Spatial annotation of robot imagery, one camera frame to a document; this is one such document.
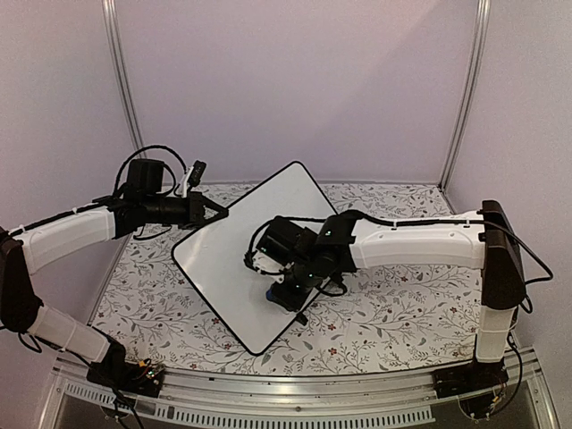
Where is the floral patterned table mat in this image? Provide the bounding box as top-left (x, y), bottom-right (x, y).
top-left (87, 181), bottom-right (515, 376)

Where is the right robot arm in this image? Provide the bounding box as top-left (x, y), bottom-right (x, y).
top-left (243, 200), bottom-right (553, 390)

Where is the left aluminium corner post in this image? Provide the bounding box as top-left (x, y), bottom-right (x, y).
top-left (101, 0), bottom-right (144, 150)

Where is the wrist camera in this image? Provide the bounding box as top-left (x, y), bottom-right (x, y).
top-left (180, 160), bottom-right (206, 198)
top-left (244, 251), bottom-right (285, 283)

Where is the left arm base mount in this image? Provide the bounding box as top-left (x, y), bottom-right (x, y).
top-left (87, 353), bottom-right (165, 398)

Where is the aluminium corner post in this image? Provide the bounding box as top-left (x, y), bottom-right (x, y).
top-left (439, 0), bottom-right (491, 193)
top-left (101, 0), bottom-right (144, 150)

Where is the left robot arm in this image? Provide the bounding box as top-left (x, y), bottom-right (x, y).
top-left (1, 149), bottom-right (229, 388)

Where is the right aluminium corner post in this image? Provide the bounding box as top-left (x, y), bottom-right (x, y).
top-left (439, 0), bottom-right (491, 193)

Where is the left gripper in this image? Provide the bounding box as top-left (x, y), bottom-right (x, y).
top-left (143, 190), bottom-right (228, 230)

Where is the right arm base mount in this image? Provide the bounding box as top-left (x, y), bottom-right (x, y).
top-left (432, 358), bottom-right (509, 420)

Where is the white whiteboard black frame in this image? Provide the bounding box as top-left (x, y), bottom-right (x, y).
top-left (172, 161), bottom-right (335, 356)

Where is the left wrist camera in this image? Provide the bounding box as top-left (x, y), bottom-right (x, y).
top-left (180, 160), bottom-right (206, 198)

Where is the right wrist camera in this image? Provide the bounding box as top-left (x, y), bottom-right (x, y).
top-left (244, 251), bottom-right (285, 283)

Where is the front aluminium rail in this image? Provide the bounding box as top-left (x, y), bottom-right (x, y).
top-left (39, 348), bottom-right (562, 428)

